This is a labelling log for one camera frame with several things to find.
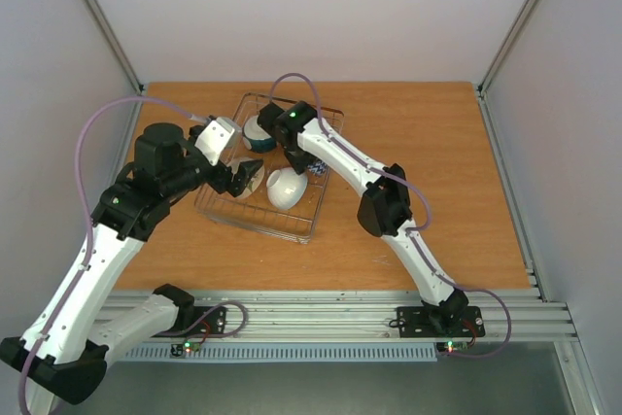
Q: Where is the right controller board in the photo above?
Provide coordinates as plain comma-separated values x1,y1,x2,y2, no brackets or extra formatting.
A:
436,340,474,354

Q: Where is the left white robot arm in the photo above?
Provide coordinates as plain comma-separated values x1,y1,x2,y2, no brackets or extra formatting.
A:
1,118,262,414

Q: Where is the teal and white bowl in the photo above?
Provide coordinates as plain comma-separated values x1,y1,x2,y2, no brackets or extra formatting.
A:
242,116,276,154

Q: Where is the left aluminium frame post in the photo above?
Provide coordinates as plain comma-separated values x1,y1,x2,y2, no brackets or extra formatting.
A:
56,0,147,98

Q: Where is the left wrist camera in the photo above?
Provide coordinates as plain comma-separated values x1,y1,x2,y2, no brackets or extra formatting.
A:
194,117,242,166

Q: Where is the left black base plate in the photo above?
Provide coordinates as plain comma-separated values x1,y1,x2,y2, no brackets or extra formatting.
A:
155,306,226,338

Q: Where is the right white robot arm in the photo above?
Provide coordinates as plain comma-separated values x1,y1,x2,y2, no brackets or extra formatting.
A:
258,101,468,335

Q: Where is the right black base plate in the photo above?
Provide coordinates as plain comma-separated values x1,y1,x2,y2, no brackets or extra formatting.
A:
390,306,486,338

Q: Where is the floral cream bowl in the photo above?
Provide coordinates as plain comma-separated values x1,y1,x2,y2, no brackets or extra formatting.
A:
228,156,265,200

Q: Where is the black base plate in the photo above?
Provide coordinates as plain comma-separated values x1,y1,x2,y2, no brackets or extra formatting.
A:
390,306,486,338
155,306,226,338

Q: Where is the right aluminium frame post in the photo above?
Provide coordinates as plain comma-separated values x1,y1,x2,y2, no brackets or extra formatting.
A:
475,0,570,98

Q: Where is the grey slotted cable duct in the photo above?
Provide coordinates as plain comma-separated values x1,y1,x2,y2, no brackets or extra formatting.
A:
122,342,437,364

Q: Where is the chrome wire dish rack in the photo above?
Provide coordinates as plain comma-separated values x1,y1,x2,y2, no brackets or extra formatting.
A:
194,92,330,244

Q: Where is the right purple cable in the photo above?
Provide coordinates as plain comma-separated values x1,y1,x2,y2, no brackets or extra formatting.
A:
268,72,514,359

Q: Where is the controller board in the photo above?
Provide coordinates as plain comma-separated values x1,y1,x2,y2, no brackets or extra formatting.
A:
436,340,474,354
169,341,202,358

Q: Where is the aluminium mounting rail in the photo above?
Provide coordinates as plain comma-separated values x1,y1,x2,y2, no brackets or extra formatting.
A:
86,288,579,344

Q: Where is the red patterned small dish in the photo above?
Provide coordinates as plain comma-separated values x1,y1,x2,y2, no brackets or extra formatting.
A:
306,159,329,184

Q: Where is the aluminium frame post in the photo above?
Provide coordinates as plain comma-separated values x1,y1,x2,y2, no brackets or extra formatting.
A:
56,0,147,98
475,0,570,98

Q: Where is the left controller board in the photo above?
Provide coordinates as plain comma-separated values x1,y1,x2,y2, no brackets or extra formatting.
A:
169,341,202,358

